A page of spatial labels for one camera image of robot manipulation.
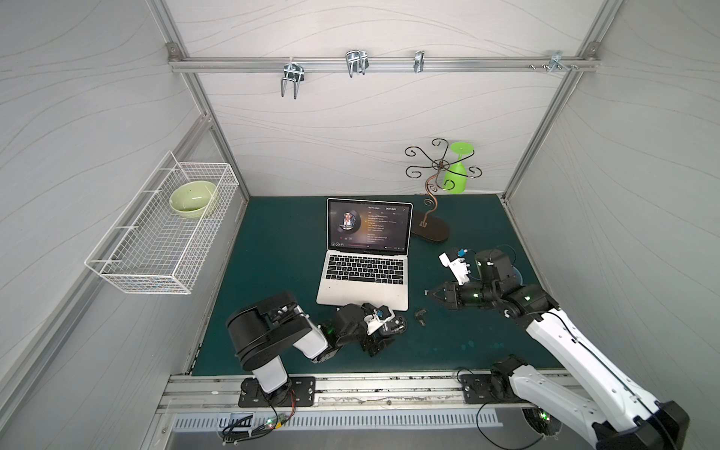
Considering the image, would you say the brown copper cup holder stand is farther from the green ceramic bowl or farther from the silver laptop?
the green ceramic bowl

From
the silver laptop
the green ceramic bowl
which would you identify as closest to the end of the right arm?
the silver laptop

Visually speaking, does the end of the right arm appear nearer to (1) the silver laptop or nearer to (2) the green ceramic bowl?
(1) the silver laptop

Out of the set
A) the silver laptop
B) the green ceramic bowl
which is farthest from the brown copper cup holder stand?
the green ceramic bowl

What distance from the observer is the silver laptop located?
945 millimetres
